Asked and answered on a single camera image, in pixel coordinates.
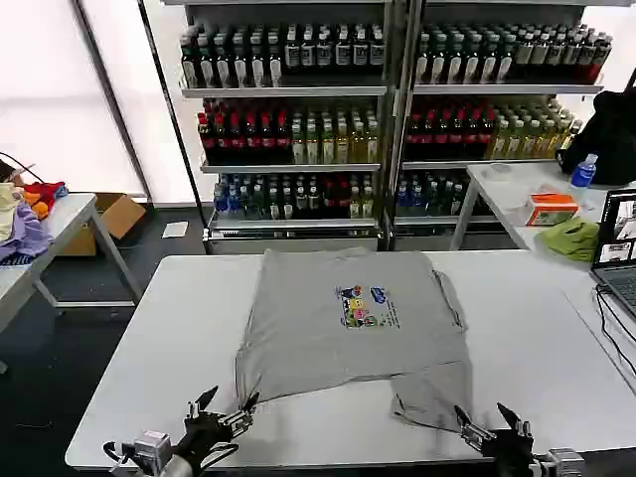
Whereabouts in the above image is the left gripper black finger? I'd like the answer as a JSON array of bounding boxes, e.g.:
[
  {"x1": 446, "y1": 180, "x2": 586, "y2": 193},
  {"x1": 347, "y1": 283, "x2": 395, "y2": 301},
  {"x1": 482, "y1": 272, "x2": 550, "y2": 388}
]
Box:
[
  {"x1": 186, "y1": 386, "x2": 220, "y2": 424},
  {"x1": 220, "y1": 392, "x2": 261, "y2": 437}
]

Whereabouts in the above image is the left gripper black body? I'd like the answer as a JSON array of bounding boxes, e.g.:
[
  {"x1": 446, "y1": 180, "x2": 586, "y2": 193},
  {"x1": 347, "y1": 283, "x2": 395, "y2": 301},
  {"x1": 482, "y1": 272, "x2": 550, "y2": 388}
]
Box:
[{"x1": 173, "y1": 413, "x2": 236, "y2": 467}]

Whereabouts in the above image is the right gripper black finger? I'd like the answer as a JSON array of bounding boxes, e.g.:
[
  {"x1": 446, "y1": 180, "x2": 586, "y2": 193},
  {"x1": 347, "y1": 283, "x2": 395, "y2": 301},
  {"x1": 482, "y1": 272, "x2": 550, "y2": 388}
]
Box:
[
  {"x1": 496, "y1": 402, "x2": 535, "y2": 439},
  {"x1": 453, "y1": 404, "x2": 499, "y2": 453}
]

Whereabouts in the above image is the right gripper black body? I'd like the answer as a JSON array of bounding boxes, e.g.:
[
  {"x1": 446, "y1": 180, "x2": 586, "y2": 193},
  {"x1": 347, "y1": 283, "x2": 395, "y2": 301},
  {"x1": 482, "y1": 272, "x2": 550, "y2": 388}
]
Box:
[{"x1": 480, "y1": 429, "x2": 538, "y2": 477}]

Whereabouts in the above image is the grey printed t-shirt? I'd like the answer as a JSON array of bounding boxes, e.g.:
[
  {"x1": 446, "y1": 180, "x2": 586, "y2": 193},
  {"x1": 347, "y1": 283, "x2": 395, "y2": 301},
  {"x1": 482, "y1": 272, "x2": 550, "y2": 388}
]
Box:
[{"x1": 233, "y1": 246, "x2": 473, "y2": 433}]

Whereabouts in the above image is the green cloth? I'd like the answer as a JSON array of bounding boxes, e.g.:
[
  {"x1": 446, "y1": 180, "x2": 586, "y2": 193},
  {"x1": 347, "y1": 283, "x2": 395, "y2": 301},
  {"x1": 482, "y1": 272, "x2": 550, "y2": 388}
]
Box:
[{"x1": 540, "y1": 218, "x2": 601, "y2": 263}]

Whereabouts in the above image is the brown cardboard box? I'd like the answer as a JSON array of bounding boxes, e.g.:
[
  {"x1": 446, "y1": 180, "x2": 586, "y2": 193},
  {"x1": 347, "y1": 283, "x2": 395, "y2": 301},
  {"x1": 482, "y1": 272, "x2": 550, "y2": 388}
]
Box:
[{"x1": 58, "y1": 192, "x2": 148, "y2": 257}]

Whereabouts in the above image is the open laptop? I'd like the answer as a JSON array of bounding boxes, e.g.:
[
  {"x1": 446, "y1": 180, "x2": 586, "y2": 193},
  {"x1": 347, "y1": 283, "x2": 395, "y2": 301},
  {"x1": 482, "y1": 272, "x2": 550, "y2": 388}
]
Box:
[{"x1": 589, "y1": 185, "x2": 636, "y2": 325}]

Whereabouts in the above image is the orange tissue box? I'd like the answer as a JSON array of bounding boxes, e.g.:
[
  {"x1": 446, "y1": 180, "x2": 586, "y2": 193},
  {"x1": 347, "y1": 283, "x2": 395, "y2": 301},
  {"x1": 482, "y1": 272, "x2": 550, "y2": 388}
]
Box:
[{"x1": 526, "y1": 192, "x2": 582, "y2": 229}]

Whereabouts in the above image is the grey side table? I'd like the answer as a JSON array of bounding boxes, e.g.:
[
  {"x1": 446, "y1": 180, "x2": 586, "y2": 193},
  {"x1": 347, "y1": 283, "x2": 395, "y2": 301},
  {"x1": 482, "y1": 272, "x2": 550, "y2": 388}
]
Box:
[{"x1": 0, "y1": 192, "x2": 146, "y2": 335}]

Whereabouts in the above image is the white desk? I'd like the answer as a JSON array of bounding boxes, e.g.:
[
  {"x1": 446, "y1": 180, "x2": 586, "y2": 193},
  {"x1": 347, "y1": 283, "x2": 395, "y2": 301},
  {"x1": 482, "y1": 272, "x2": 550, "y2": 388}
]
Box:
[{"x1": 448, "y1": 160, "x2": 636, "y2": 272}]

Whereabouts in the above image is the purple cloth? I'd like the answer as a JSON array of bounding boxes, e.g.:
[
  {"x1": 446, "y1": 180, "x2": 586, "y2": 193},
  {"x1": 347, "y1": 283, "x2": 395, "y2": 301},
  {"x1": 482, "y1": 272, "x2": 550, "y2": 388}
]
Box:
[{"x1": 0, "y1": 200, "x2": 55, "y2": 265}]

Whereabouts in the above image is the blue-labelled water bottle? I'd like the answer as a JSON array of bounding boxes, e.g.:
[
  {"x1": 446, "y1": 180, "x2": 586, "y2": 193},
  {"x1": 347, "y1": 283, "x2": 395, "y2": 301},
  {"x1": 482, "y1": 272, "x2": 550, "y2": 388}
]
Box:
[{"x1": 569, "y1": 153, "x2": 599, "y2": 201}]

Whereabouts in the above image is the red cloth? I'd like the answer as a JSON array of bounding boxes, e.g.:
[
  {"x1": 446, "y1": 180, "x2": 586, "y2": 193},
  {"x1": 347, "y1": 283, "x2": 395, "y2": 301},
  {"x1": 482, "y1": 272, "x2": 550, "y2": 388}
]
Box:
[{"x1": 21, "y1": 180, "x2": 67, "y2": 221}]

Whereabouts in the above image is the pale yellow cloth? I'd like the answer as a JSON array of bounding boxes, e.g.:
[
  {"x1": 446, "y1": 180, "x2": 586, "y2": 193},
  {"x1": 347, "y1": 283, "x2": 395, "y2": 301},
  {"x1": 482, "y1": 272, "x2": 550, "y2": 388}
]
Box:
[{"x1": 0, "y1": 182, "x2": 22, "y2": 244}]

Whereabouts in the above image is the steel shelf with bottles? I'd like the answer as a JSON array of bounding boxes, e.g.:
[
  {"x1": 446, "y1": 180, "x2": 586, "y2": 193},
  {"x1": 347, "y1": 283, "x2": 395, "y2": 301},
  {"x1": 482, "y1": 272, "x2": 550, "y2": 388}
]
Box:
[
  {"x1": 177, "y1": 0, "x2": 399, "y2": 255},
  {"x1": 392, "y1": 0, "x2": 615, "y2": 249}
]

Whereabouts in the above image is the black backpack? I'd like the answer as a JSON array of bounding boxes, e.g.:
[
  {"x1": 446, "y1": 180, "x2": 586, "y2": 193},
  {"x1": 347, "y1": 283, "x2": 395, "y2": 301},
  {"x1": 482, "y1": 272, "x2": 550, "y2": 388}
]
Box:
[{"x1": 555, "y1": 67, "x2": 636, "y2": 186}]

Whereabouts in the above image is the black laptop cable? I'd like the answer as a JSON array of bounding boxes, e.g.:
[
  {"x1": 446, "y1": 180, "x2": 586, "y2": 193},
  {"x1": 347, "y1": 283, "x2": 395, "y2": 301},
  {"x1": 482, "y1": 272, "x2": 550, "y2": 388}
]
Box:
[{"x1": 594, "y1": 284, "x2": 636, "y2": 370}]

